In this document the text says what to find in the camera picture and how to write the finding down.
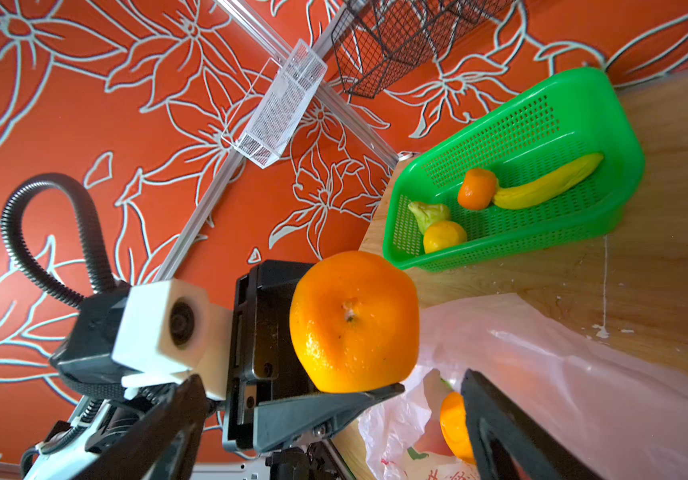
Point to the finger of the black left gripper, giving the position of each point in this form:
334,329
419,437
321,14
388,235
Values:
277,424

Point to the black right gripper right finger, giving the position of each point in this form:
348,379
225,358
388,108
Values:
507,443

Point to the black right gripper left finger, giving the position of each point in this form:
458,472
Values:
163,445

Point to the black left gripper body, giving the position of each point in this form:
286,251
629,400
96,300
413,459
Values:
268,391

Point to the orange fruit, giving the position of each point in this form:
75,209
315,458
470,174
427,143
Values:
355,323
477,189

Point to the pink translucent plastic bag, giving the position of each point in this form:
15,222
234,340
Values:
623,417

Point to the yellow lemon fruit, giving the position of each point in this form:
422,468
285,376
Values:
442,235

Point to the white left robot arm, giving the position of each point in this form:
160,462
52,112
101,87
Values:
172,385

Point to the yellow toy banana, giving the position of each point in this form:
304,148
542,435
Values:
549,186

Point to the green plastic perforated basket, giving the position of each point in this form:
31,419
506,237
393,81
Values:
561,119

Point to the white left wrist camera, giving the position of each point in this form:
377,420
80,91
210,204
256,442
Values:
170,330

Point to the white wire mesh basket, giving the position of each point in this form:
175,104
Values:
261,124

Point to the black wire wall basket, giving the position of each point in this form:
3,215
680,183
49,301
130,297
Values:
377,43

